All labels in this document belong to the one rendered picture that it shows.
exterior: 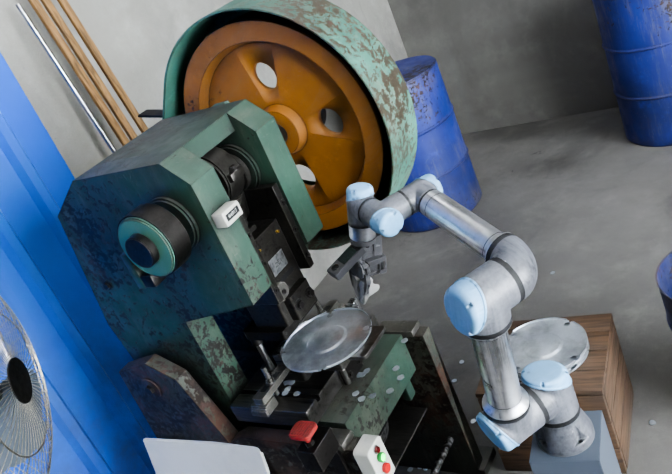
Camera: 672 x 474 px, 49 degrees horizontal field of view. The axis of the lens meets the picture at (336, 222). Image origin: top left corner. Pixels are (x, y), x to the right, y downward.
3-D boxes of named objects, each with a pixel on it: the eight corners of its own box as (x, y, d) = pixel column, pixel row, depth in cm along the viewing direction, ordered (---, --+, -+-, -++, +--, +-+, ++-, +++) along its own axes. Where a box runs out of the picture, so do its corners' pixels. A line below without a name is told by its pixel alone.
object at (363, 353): (400, 359, 220) (385, 323, 215) (381, 392, 210) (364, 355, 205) (333, 357, 235) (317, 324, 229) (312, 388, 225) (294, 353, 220)
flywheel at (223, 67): (277, -53, 218) (190, 100, 268) (239, -33, 203) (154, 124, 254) (455, 114, 220) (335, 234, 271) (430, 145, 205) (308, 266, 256)
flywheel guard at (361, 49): (453, 208, 232) (359, -49, 200) (419, 259, 212) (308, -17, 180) (220, 233, 293) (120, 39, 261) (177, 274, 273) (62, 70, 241)
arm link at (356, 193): (355, 195, 192) (339, 185, 198) (358, 233, 196) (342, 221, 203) (380, 187, 195) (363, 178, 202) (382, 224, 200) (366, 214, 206)
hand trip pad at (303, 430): (328, 442, 194) (317, 420, 191) (317, 459, 190) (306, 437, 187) (308, 439, 199) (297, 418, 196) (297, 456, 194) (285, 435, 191)
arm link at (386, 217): (411, 198, 187) (387, 185, 196) (376, 220, 184) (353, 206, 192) (418, 223, 191) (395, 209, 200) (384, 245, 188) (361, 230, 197)
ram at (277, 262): (325, 295, 221) (286, 211, 210) (300, 327, 211) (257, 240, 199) (281, 296, 231) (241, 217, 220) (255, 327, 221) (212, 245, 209)
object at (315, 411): (381, 328, 240) (374, 313, 238) (314, 429, 208) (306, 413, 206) (309, 328, 258) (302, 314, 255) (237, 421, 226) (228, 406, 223)
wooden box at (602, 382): (634, 390, 262) (611, 312, 249) (627, 473, 233) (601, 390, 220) (524, 393, 283) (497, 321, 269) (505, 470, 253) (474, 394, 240)
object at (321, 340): (370, 357, 204) (369, 355, 204) (276, 384, 211) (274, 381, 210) (373, 299, 230) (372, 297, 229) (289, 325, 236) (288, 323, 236)
